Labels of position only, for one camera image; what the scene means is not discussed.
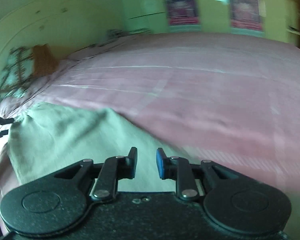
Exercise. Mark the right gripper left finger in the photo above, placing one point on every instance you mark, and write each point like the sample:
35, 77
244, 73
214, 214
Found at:
99, 182

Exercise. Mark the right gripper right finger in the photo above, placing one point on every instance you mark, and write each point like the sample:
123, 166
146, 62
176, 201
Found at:
190, 178

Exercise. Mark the grey-green knit pants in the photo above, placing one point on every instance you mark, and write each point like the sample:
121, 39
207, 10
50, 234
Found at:
47, 137

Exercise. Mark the patterned teal pillow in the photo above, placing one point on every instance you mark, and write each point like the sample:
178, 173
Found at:
17, 74

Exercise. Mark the orange striped pillow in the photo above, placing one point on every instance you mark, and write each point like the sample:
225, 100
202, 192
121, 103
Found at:
44, 61

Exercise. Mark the pink checked bedspread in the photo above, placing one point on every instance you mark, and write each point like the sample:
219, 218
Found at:
231, 99

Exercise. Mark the cream bed headboard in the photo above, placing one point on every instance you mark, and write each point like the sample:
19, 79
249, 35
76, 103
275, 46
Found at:
65, 25

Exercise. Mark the crumpled grey cloth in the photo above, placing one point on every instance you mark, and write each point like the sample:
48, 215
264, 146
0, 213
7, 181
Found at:
113, 35

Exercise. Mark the lower left pink poster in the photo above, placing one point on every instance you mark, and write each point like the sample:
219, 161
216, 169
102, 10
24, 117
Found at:
182, 12

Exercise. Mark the pink poster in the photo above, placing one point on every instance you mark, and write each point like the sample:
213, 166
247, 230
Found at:
182, 12
245, 14

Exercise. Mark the lower right pink poster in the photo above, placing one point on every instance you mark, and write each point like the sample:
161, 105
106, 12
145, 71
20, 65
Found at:
245, 14

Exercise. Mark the yellow-green wardrobe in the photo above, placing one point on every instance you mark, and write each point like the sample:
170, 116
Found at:
279, 18

